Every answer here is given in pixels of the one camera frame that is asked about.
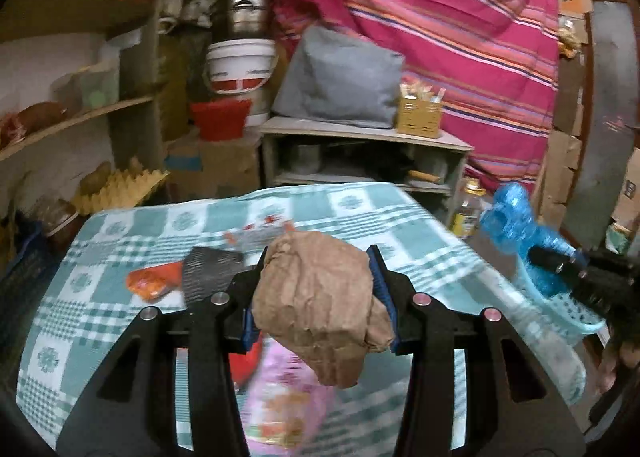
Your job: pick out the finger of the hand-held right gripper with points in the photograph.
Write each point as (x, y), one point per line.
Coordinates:
(552, 261)

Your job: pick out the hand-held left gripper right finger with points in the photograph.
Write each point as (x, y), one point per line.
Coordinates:
(382, 287)

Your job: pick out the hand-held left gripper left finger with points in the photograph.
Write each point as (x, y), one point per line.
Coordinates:
(244, 332)

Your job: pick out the light blue plastic basket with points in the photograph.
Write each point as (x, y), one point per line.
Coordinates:
(565, 312)

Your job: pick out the blue plastic wrapper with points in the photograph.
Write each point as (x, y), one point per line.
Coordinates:
(510, 222)

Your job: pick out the brown paper bag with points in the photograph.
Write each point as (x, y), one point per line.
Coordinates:
(315, 297)

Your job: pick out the orange snack wrapper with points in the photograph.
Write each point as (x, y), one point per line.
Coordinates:
(152, 282)

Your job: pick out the person's right hand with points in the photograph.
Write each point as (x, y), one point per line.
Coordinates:
(614, 362)

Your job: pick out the black foil wrapper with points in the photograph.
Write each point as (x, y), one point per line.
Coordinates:
(210, 269)

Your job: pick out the pink printed wrapper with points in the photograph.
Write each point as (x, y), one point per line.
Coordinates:
(280, 397)

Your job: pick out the green checked tablecloth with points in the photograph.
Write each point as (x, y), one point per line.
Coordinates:
(350, 217)

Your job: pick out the silver and red wrapper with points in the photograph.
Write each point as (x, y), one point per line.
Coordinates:
(250, 237)

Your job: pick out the small oil bottle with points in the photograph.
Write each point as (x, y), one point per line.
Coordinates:
(467, 217)

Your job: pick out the cardboard sheets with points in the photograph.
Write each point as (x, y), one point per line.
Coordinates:
(565, 147)

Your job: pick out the wooden cabinet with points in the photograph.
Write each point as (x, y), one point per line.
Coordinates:
(360, 134)

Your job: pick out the cardboard box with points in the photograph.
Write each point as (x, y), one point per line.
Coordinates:
(220, 167)

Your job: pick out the yellow plastic basket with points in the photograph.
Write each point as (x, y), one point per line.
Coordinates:
(419, 117)

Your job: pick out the yellow egg tray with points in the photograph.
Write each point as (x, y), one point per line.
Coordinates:
(125, 187)

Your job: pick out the red plastic basin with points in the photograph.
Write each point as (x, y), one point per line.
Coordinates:
(220, 119)

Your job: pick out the grey cushion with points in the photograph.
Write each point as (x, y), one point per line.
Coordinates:
(340, 77)

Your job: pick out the brown jar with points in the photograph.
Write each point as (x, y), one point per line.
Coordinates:
(57, 224)

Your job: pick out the pink striped cloth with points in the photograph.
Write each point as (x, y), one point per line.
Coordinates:
(440, 37)

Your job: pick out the white bucket with red label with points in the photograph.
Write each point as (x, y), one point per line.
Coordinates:
(240, 64)

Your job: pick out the clear plastic container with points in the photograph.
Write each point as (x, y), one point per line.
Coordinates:
(90, 87)

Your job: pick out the steel pot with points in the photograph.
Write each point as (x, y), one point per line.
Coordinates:
(246, 14)

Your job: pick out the wooden wall shelf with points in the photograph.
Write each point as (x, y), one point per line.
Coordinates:
(135, 87)

